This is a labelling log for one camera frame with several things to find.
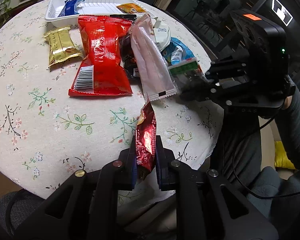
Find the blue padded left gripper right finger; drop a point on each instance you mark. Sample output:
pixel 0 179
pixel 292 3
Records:
pixel 163 167

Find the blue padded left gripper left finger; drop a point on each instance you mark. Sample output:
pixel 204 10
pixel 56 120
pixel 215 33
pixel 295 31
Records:
pixel 131 166

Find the small red checkered snack packet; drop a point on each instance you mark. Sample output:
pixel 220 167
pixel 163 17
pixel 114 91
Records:
pixel 145 141

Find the pale pink long pack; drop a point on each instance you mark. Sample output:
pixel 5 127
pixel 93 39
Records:
pixel 155 77

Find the light blue snack bag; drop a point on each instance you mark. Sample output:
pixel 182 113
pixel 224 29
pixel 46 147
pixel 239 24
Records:
pixel 176 52

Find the large red snack bag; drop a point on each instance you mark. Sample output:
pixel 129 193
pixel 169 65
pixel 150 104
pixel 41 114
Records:
pixel 101 73

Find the white long snack pack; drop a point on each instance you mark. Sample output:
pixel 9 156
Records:
pixel 162 34

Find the black cookie snack pack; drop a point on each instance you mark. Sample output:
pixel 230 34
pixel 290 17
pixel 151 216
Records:
pixel 123 44

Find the gold snack packet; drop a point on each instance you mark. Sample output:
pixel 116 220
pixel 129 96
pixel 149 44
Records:
pixel 61 46

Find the orange yellow snack packet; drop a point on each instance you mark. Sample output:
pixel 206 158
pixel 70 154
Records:
pixel 130 8

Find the green seaweed snack bag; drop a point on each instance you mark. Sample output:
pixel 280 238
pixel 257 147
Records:
pixel 186 72

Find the person's right hand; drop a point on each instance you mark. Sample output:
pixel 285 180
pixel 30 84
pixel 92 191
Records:
pixel 287 102

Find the white plastic tray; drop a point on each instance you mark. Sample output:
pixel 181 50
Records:
pixel 87 7

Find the black camera box orange sticker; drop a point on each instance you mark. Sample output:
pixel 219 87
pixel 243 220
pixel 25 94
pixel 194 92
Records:
pixel 262 36

